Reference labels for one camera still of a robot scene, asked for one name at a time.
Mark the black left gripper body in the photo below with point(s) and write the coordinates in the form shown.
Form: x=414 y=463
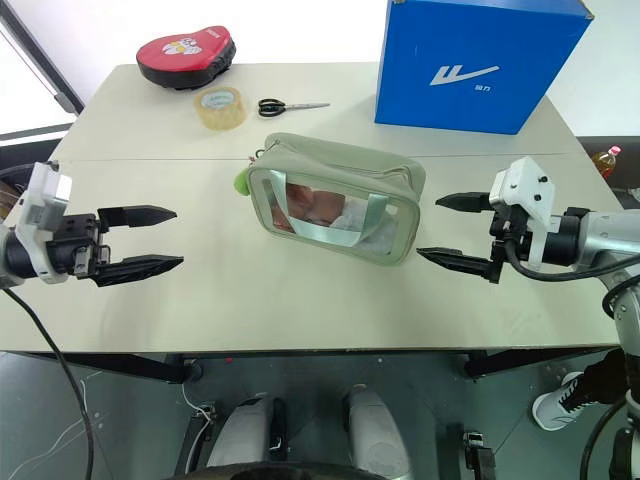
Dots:
x=70 y=245

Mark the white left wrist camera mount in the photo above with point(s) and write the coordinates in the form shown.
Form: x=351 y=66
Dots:
x=42 y=200

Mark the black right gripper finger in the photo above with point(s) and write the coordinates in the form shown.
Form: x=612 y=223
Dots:
x=455 y=259
x=465 y=201

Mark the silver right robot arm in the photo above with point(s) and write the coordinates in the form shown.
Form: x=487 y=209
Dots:
x=600 y=235

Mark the black stand bracket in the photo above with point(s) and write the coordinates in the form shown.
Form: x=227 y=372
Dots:
x=477 y=455
x=192 y=435

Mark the green transparent toiletry bag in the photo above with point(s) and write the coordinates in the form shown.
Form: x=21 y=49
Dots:
x=350 y=165

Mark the white sneaker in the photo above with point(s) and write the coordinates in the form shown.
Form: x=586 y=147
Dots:
x=555 y=405

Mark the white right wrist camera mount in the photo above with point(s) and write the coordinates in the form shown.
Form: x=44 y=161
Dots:
x=527 y=187

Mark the black table frame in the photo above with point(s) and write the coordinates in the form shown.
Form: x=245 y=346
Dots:
x=150 y=367

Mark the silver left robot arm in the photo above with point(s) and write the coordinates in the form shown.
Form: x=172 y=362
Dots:
x=15 y=260

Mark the dark window frame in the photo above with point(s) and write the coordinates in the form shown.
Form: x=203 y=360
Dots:
x=45 y=65

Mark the clear packing tape roll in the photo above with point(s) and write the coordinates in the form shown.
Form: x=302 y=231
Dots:
x=222 y=112

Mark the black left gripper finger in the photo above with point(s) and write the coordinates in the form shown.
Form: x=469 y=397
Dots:
x=140 y=215
x=140 y=267

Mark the yellow drink bottle pink cap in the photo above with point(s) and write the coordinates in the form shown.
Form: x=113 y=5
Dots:
x=606 y=162

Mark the red black boxing pad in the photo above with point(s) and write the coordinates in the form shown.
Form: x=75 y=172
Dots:
x=185 y=57

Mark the green pompom zipper charm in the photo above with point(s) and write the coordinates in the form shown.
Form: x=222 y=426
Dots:
x=242 y=184

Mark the silver right robot leg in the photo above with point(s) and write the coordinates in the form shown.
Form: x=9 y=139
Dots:
x=375 y=430

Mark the blue cardboard box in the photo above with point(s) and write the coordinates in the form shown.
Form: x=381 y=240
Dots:
x=465 y=65

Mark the silver left robot leg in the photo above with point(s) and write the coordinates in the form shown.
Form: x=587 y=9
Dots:
x=245 y=430

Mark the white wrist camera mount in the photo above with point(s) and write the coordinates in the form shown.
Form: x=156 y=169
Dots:
x=42 y=200
x=527 y=187

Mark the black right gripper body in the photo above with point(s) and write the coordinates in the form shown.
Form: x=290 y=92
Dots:
x=512 y=235

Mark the black trouser leg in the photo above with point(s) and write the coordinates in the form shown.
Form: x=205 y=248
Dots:
x=602 y=380

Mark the silver robot leg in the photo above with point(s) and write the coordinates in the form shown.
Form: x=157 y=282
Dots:
x=245 y=430
x=375 y=430

